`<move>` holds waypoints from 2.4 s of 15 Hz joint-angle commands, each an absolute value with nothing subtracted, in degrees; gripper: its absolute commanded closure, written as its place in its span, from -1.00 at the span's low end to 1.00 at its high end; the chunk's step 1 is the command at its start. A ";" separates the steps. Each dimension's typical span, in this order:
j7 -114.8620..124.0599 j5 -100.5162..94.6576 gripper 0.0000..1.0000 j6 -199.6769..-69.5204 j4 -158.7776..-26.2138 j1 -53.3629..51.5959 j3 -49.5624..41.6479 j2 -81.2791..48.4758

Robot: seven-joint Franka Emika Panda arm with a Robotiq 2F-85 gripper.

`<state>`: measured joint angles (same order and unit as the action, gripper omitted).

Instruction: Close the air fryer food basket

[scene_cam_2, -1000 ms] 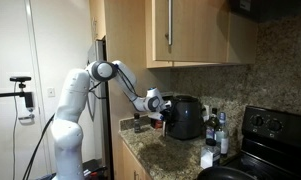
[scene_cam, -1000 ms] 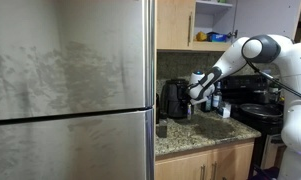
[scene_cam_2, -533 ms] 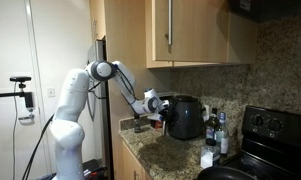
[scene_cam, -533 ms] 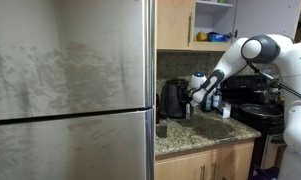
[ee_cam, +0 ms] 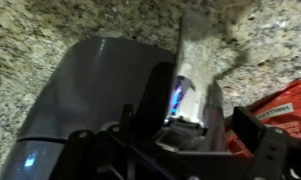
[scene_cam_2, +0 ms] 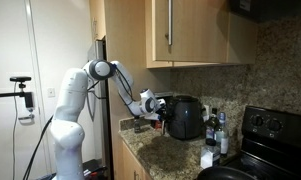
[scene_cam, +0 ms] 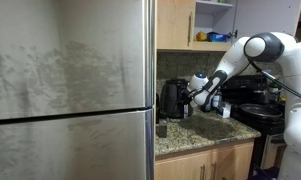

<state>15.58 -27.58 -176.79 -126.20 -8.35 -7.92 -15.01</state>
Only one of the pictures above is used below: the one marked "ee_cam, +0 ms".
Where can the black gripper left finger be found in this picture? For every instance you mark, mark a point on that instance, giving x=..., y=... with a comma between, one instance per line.
x=78, y=153

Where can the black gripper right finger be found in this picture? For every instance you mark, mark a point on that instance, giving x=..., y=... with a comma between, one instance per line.
x=261, y=146

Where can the dark grey air fryer body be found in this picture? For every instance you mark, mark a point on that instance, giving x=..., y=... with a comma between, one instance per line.
x=31, y=160

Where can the red snack bag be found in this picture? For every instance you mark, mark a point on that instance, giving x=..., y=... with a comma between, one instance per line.
x=283, y=113

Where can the reflective metal object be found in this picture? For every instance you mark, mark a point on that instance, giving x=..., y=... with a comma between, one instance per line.
x=198, y=66

